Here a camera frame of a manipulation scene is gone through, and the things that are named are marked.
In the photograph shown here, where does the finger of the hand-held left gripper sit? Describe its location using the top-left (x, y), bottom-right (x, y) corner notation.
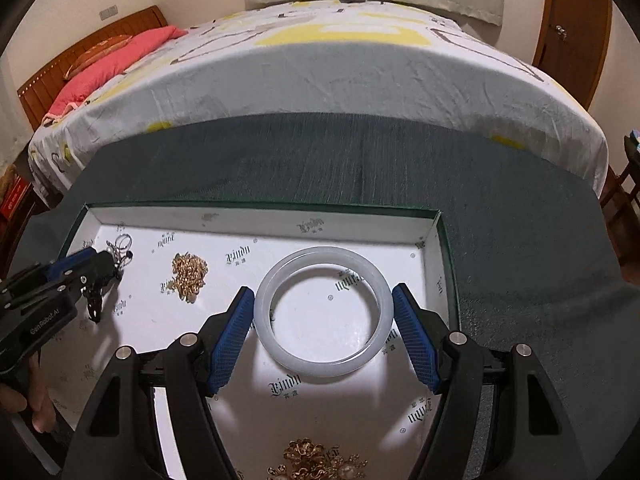
top-left (0, 247), bottom-right (122, 293)
top-left (0, 272), bottom-right (118, 313)

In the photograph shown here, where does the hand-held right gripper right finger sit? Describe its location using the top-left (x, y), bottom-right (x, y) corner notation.
top-left (391, 282), bottom-right (581, 480)

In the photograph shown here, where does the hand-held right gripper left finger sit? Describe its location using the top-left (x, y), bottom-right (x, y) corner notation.
top-left (60, 286), bottom-right (256, 480)

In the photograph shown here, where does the silver ring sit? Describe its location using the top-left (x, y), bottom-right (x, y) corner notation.
top-left (105, 234), bottom-right (135, 266)

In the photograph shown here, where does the rose gold chain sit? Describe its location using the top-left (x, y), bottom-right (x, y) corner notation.
top-left (170, 254), bottom-right (210, 305)

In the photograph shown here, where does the shallow green box white lining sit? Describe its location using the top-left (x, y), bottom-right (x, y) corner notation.
top-left (57, 201), bottom-right (460, 480)

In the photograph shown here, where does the white jade bangle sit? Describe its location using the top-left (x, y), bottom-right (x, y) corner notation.
top-left (252, 246), bottom-right (391, 380)

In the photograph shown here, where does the gold flower brooch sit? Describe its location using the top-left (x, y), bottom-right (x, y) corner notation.
top-left (267, 437), bottom-right (368, 480)

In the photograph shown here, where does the person's left hand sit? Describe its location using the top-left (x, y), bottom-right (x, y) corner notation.
top-left (0, 352), bottom-right (57, 433)

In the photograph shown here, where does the wooden nightstand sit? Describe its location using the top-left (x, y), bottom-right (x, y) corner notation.
top-left (0, 185), bottom-right (46, 266)

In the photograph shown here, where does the red box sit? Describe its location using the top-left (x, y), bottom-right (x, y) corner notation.
top-left (0, 175), bottom-right (31, 221)

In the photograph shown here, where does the dark grey table cloth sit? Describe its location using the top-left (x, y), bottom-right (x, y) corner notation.
top-left (0, 110), bottom-right (623, 480)

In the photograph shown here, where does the wooden headboard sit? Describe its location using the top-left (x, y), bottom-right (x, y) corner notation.
top-left (16, 5), bottom-right (168, 131)

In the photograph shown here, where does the orange brown cushion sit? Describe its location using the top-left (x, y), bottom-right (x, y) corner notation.
top-left (63, 35), bottom-right (133, 81)

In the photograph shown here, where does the pink pillow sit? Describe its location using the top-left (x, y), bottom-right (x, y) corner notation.
top-left (42, 25), bottom-right (188, 126)

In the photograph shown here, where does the dark wooden chair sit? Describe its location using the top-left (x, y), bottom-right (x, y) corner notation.
top-left (600, 130), bottom-right (640, 266)

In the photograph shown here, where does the bed with patterned sheet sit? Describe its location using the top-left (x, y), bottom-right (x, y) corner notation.
top-left (27, 0), bottom-right (608, 196)

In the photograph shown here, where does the brown wooden door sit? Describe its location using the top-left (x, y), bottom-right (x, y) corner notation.
top-left (532, 0), bottom-right (613, 111)

